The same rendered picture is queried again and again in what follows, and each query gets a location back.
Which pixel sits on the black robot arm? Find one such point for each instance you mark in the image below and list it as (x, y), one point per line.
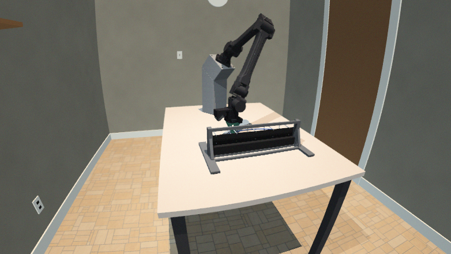
(262, 29)

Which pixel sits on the grey patch panel rack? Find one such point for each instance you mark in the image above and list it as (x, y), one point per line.
(245, 142)

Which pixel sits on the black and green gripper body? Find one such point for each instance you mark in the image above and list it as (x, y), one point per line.
(231, 121)

